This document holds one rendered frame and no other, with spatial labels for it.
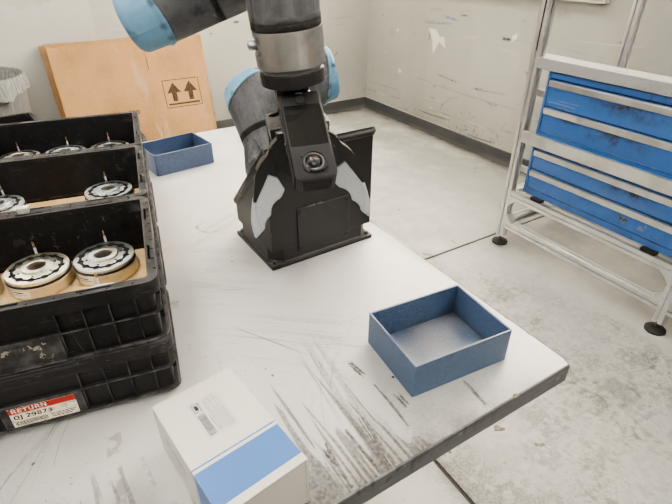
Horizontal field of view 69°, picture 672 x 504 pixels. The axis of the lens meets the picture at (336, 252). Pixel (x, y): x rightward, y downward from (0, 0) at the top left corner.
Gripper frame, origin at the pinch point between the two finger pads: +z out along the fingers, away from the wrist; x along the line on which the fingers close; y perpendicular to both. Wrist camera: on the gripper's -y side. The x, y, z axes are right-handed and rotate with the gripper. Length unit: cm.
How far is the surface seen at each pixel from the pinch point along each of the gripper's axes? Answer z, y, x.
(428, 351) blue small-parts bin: 33.1, 4.3, -18.6
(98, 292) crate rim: 6.1, 4.7, 29.9
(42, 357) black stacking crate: 14.5, 3.6, 40.3
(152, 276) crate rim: 6.7, 6.8, 23.0
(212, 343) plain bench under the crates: 30.5, 16.0, 19.7
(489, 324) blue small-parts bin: 29.9, 4.4, -30.3
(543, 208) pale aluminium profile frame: 88, 119, -124
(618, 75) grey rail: 26, 105, -135
